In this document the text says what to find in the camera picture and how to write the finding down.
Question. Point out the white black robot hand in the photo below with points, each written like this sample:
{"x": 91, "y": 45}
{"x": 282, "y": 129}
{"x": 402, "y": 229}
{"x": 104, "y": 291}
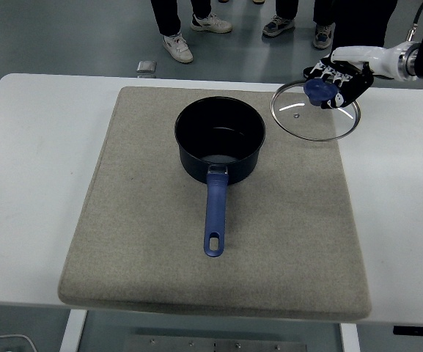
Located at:
{"x": 365, "y": 55}

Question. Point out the glass pot lid blue knob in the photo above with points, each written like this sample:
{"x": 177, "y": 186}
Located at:
{"x": 306, "y": 124}

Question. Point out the person in dark trousers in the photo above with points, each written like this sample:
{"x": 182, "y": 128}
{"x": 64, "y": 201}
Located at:
{"x": 365, "y": 22}

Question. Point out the person in grey shoes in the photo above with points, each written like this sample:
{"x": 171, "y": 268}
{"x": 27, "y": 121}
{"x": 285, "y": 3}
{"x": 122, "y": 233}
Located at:
{"x": 279, "y": 25}

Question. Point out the beige fabric mat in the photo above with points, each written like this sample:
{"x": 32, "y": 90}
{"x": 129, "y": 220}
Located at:
{"x": 288, "y": 220}

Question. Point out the person in white shoes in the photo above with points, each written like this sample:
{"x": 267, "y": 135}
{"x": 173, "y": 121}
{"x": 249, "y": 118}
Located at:
{"x": 176, "y": 45}

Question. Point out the silver floor outlet cover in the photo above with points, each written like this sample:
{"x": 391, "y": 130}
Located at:
{"x": 146, "y": 66}

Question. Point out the black panel under table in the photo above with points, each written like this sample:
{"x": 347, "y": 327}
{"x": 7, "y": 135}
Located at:
{"x": 420, "y": 330}

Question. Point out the white table leg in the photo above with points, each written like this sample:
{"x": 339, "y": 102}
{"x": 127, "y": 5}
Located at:
{"x": 72, "y": 330}
{"x": 349, "y": 339}

